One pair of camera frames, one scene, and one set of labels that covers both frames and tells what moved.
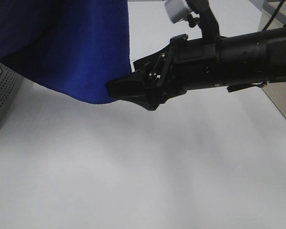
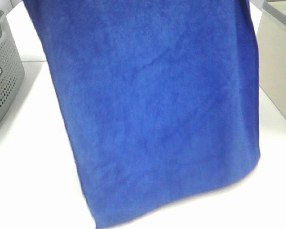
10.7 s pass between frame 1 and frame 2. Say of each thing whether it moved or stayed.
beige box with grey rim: stayed
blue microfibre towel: moved
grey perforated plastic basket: stayed
